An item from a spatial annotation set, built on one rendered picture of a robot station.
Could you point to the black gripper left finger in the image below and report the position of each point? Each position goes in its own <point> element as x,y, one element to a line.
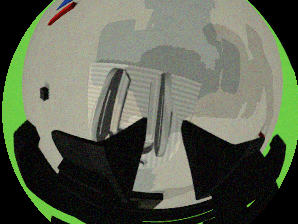
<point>117,158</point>

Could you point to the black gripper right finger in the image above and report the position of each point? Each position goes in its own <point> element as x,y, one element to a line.
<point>212,159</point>

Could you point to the red flat bar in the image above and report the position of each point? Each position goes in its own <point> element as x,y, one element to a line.
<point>62,13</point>

